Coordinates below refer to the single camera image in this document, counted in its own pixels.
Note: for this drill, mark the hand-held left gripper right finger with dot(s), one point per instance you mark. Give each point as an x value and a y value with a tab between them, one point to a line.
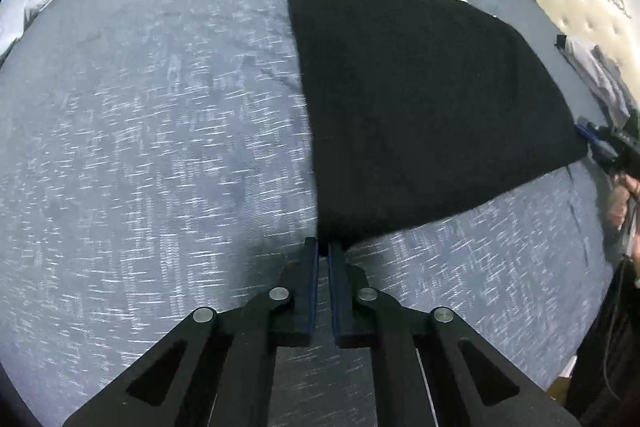
336	287

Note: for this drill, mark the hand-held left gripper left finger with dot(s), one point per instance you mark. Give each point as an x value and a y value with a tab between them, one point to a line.
312	287

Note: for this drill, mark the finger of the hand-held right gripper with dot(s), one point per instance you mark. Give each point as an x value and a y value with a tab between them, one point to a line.
592	132
605	153

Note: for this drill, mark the black sweater white trim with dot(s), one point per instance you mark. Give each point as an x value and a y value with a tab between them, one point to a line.
425	107

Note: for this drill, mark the folded grey clothes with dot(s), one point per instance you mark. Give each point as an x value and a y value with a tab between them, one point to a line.
600	72

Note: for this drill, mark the person's right hand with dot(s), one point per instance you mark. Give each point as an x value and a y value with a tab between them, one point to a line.
622	194

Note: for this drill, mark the blue patterned bedspread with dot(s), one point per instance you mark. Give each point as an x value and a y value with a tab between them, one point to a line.
150	157

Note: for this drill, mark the person's dark clothing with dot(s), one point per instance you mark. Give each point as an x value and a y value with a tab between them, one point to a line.
620	382

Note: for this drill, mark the light grey bed sheet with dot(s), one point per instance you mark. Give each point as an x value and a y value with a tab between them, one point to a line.
25	7

